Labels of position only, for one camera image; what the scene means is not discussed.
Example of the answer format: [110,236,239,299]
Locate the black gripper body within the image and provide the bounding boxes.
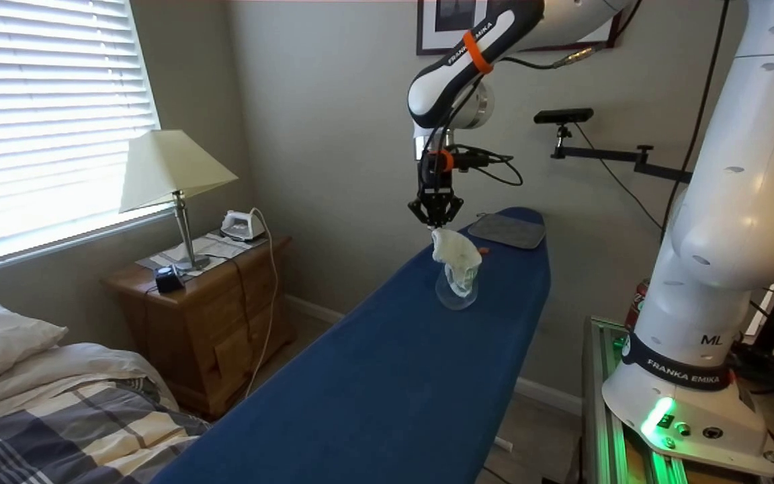
[413,144,463,206]

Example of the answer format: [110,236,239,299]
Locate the small light blue towel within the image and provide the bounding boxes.
[428,226,487,299]

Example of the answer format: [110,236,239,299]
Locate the grey quilted iron pad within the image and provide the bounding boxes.
[463,210,548,253]

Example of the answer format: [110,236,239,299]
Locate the black framed picture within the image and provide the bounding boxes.
[416,0,626,57]

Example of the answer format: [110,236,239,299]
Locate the blue covered ironing board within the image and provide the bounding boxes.
[147,206,553,484]

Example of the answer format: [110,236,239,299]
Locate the white clothes iron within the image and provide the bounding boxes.
[217,206,268,245]

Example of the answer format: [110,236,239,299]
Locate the light cloth on nightstand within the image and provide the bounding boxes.
[140,229,255,276]

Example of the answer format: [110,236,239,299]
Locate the table lamp white shade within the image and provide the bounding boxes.
[119,127,239,272]

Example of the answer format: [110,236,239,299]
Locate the wooden nightstand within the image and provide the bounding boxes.
[103,234,298,420]

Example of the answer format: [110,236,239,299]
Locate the small black alarm clock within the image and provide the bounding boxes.
[153,263,189,295]

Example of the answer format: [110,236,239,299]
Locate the white window blinds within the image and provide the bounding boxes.
[0,0,165,272]

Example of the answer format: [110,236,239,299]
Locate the bed with plaid blanket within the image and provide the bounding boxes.
[0,295,212,484]

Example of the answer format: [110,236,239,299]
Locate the white pillow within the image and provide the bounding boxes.
[0,295,72,392]

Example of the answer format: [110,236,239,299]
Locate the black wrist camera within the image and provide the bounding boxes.
[446,144,499,175]

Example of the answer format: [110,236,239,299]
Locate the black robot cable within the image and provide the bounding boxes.
[456,144,526,190]

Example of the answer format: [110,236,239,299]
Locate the white power cord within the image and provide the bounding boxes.
[243,206,284,398]

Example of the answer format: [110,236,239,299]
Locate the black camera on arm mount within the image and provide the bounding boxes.
[532,104,695,185]

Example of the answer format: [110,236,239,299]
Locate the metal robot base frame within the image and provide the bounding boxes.
[577,311,774,484]

